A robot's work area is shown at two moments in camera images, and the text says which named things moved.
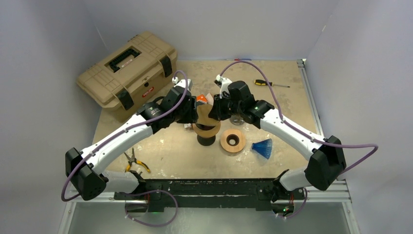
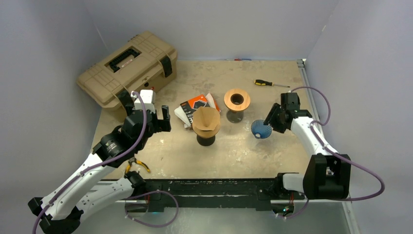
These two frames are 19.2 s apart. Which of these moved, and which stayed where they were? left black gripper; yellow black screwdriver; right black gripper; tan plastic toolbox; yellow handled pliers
Moved: right black gripper; left black gripper
Stayed: tan plastic toolbox; yellow handled pliers; yellow black screwdriver
